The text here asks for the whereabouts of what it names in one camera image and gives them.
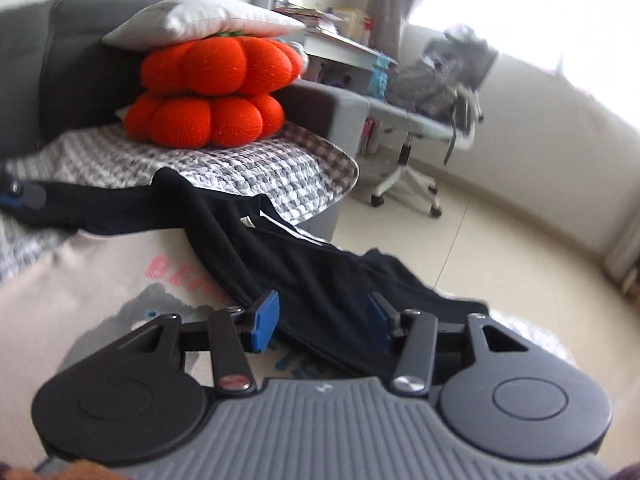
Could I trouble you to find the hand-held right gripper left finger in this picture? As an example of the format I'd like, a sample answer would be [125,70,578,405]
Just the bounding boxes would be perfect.
[102,289,282,396]

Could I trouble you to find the white pillow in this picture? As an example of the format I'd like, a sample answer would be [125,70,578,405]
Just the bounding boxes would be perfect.
[101,0,308,53]

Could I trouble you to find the beige printed sweatshirt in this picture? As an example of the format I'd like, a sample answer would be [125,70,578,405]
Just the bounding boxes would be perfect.
[0,229,372,387]

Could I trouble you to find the grey checked quilt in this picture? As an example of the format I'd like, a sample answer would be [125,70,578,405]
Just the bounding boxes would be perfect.
[0,121,577,362]

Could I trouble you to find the white office chair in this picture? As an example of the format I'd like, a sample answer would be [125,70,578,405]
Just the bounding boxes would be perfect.
[369,24,502,219]

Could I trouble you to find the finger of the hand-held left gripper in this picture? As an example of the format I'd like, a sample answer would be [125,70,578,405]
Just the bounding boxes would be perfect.
[0,179,47,211]

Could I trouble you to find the grey sofa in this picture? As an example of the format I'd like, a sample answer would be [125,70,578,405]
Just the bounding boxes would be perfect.
[0,0,372,242]

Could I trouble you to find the blue patterned bag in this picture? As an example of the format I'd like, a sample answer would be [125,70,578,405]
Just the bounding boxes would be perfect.
[368,55,398,101]

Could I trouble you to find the grey jacket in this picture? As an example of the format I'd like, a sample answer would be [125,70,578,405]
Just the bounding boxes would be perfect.
[386,24,494,117]

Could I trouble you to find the orange pumpkin cushion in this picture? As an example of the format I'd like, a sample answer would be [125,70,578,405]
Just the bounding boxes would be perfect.
[123,90,288,151]
[140,36,306,99]

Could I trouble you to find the black garment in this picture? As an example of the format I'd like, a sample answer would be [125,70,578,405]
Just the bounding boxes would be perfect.
[0,166,492,377]

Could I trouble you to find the wide window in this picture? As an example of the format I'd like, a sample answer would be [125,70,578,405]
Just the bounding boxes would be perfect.
[404,0,640,107]

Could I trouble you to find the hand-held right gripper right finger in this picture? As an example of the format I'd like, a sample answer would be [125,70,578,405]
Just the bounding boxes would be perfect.
[366,290,531,396]

